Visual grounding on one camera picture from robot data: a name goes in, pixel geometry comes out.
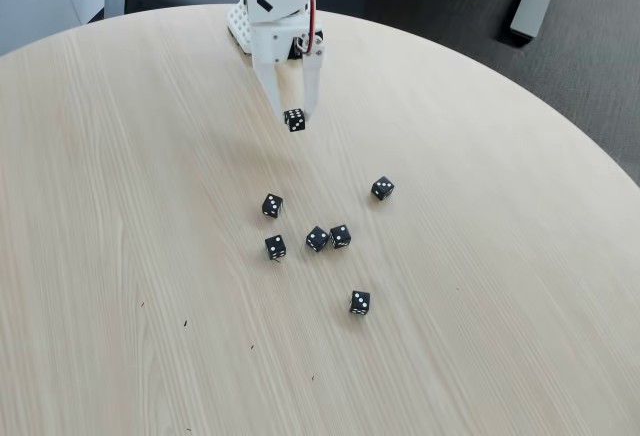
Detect black die white pips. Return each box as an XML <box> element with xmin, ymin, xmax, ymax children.
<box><xmin>348</xmin><ymin>290</ymin><xmax>372</xmax><ymax>317</ymax></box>
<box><xmin>305</xmin><ymin>225</ymin><xmax>331</xmax><ymax>253</ymax></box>
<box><xmin>283</xmin><ymin>107</ymin><xmax>307</xmax><ymax>134</ymax></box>
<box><xmin>261</xmin><ymin>193</ymin><xmax>284</xmax><ymax>219</ymax></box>
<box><xmin>370</xmin><ymin>175</ymin><xmax>395</xmax><ymax>202</ymax></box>
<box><xmin>264</xmin><ymin>234</ymin><xmax>288</xmax><ymax>262</ymax></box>
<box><xmin>329</xmin><ymin>224</ymin><xmax>352</xmax><ymax>250</ymax></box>

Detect red black servo cable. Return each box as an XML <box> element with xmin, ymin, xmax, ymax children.
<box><xmin>268</xmin><ymin>0</ymin><xmax>322</xmax><ymax>55</ymax></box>

